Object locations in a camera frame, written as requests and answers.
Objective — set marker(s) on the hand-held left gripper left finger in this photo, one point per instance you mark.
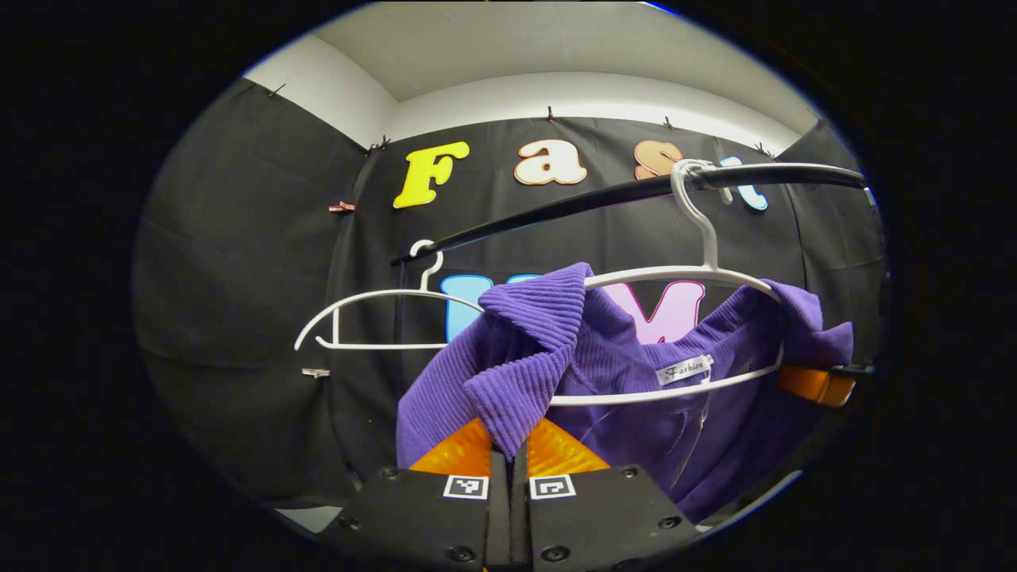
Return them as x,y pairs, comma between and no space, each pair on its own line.
429,516

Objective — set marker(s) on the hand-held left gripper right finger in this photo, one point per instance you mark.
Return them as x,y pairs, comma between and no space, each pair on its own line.
596,516

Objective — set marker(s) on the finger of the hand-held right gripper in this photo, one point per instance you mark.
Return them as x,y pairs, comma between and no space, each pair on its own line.
810,385

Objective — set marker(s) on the white clothes hanger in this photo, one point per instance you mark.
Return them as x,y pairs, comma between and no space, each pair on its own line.
381,346
709,258

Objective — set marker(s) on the black clothes rack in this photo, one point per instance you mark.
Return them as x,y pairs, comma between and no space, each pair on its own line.
636,191

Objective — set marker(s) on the pink cloth clip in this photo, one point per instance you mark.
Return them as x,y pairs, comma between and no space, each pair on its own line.
342,207

